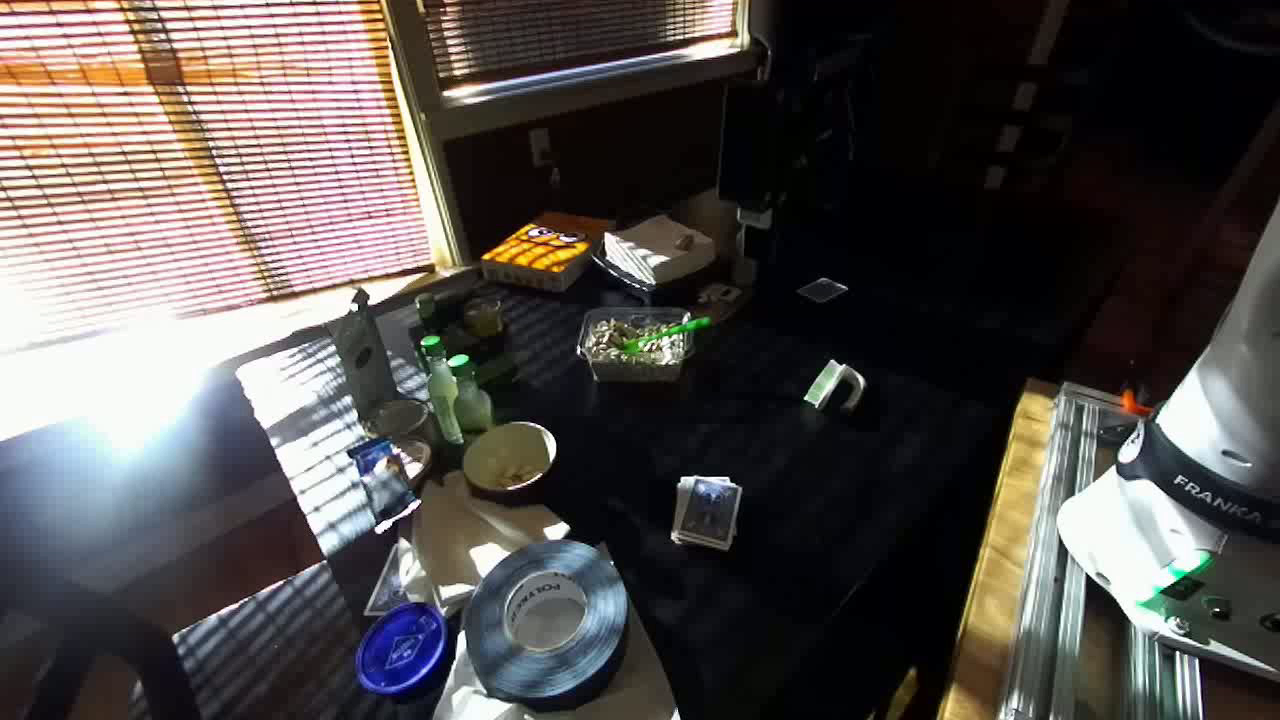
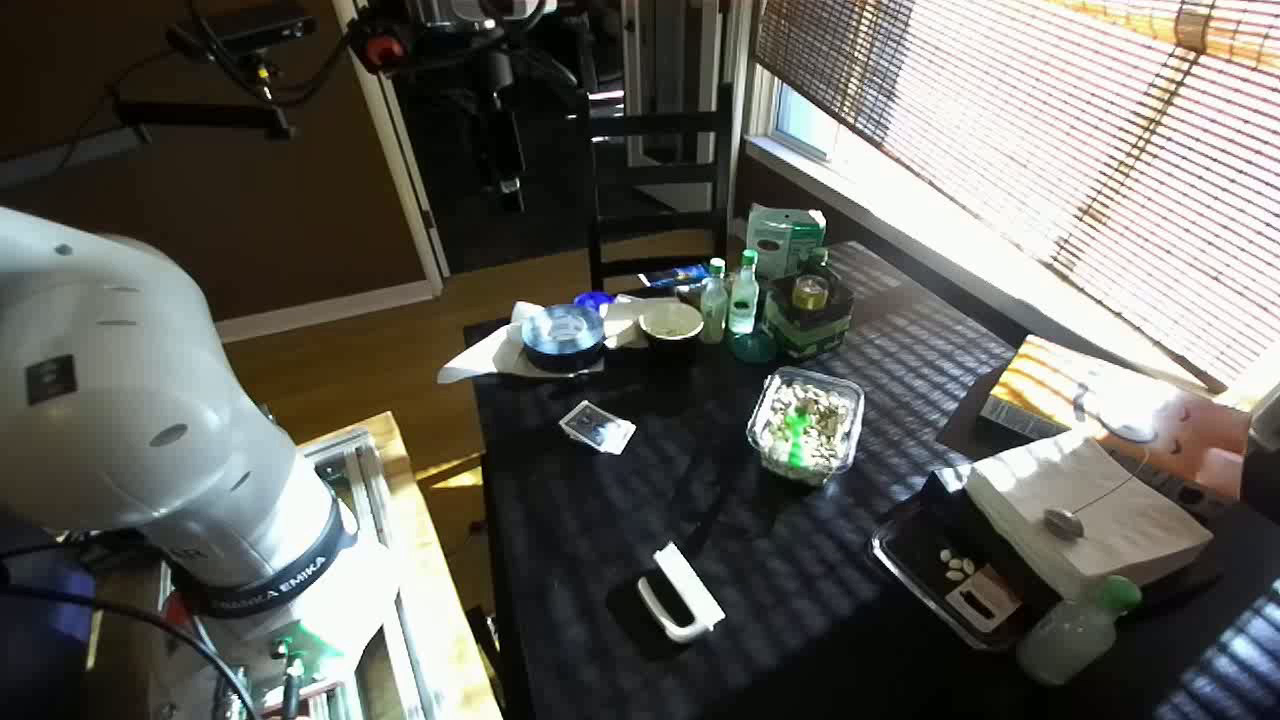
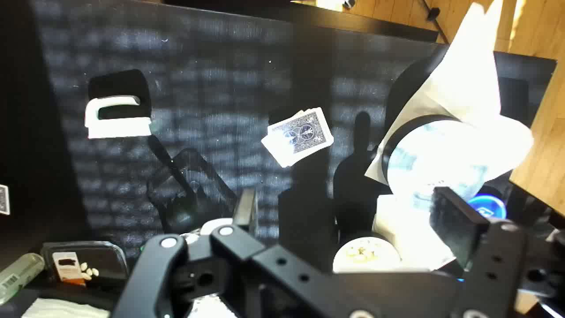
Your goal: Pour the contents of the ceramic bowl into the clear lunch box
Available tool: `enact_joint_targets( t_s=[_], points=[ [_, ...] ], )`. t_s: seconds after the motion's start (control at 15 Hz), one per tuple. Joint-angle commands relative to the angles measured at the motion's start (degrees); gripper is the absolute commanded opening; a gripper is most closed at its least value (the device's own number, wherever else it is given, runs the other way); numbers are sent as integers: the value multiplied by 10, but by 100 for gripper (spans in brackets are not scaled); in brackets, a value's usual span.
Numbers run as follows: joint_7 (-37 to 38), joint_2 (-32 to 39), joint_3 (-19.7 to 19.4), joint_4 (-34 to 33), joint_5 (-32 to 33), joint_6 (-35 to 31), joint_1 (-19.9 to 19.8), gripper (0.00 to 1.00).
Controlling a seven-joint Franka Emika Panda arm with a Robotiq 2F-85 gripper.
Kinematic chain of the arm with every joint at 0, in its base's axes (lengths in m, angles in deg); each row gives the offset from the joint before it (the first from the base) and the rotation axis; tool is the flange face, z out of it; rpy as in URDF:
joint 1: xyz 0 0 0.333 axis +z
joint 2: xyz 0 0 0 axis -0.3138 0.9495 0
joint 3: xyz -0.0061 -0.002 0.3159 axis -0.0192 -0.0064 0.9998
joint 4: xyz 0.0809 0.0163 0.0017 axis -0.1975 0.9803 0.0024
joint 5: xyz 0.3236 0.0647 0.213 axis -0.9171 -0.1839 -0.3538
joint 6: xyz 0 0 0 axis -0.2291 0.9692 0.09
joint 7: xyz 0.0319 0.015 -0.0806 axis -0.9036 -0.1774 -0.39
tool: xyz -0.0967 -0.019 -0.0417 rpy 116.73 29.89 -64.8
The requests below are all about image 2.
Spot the white ceramic bowl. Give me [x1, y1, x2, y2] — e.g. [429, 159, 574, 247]
[638, 306, 704, 343]

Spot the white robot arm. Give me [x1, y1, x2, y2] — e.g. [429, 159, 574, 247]
[0, 209, 395, 702]

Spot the clear lunch box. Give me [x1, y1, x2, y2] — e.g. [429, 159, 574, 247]
[745, 367, 862, 483]

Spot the blue disc spindle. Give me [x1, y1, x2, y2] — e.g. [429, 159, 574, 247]
[518, 306, 605, 374]

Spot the small clear bottle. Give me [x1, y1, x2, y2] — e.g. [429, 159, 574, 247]
[699, 255, 729, 343]

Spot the green clear bottle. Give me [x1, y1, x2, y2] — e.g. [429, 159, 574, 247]
[729, 247, 760, 338]

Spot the black wooden chair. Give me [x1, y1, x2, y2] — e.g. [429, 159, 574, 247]
[574, 85, 733, 287]

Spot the white green pouch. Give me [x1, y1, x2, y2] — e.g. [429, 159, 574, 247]
[749, 203, 827, 282]

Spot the black plastic tray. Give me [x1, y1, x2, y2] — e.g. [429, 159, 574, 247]
[870, 480, 1054, 652]

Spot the yellow book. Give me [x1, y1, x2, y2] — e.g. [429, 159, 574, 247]
[981, 338, 1180, 440]

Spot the small orange white card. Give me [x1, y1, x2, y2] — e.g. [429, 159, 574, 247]
[946, 570, 1025, 634]

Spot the green cap plastic bottle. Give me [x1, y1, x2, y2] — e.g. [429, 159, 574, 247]
[1015, 577, 1145, 690]

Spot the bamboo window blind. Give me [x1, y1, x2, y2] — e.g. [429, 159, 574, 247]
[753, 0, 1280, 385]

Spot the white rectangular handle piece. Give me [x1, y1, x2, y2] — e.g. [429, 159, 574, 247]
[632, 543, 729, 645]

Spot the black camera on stand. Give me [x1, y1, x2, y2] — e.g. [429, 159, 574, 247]
[108, 0, 314, 140]

